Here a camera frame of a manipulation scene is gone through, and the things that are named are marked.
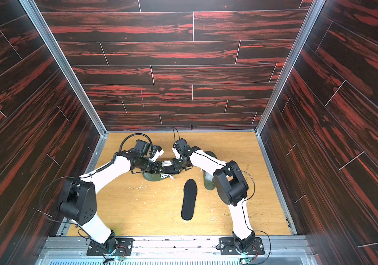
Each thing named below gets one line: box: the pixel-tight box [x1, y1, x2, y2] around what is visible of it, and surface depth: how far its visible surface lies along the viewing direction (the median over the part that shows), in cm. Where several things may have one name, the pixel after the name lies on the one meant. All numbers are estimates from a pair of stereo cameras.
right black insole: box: [181, 178, 198, 221], surface depth 89 cm
